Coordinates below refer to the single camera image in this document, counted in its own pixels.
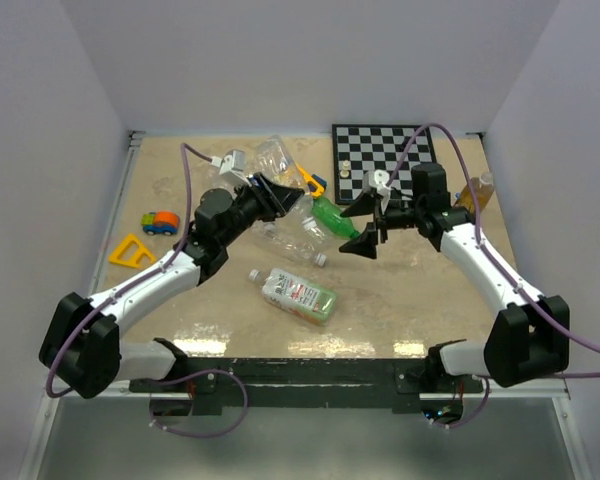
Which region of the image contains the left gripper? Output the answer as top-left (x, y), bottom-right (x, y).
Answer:
top-left (220, 173), bottom-right (303, 249)

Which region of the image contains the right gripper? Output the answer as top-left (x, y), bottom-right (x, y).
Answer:
top-left (340, 190), bottom-right (425, 260)

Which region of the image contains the amber tea bottle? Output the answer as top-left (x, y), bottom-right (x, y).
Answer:
top-left (454, 172), bottom-right (495, 215)

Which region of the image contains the clear bottle white cap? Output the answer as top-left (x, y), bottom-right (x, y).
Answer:
top-left (251, 222), bottom-right (327, 268)
top-left (286, 196), bottom-right (331, 250)
top-left (254, 135), bottom-right (307, 191)

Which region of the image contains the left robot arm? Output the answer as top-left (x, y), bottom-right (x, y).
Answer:
top-left (39, 173), bottom-right (304, 399)

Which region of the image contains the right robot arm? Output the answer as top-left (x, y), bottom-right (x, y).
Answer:
top-left (339, 163), bottom-right (570, 393)

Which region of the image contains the green plastic bottle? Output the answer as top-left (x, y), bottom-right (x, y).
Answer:
top-left (311, 195), bottom-right (360, 240)

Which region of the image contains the white green tea bottle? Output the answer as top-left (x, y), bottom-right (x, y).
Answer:
top-left (248, 268), bottom-right (337, 326)

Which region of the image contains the yellow triangle toy block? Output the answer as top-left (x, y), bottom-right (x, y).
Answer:
top-left (297, 165), bottom-right (327, 198)
top-left (108, 233), bottom-right (156, 269)

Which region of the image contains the black white chessboard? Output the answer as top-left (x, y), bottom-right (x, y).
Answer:
top-left (331, 124), bottom-right (437, 206)

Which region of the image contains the colourful toy car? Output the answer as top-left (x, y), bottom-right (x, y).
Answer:
top-left (141, 211), bottom-right (180, 236)

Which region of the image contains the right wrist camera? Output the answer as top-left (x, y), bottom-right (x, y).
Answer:
top-left (363, 170), bottom-right (391, 198)

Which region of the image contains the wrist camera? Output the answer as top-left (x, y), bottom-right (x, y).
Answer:
top-left (219, 149), bottom-right (246, 182)
top-left (363, 170), bottom-right (391, 198)

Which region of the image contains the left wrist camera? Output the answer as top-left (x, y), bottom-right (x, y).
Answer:
top-left (219, 149), bottom-right (246, 182)

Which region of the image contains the aluminium frame rail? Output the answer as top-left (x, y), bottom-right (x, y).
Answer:
top-left (42, 130), bottom-right (146, 396)

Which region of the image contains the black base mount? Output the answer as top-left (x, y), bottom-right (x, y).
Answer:
top-left (130, 357), bottom-right (483, 415)

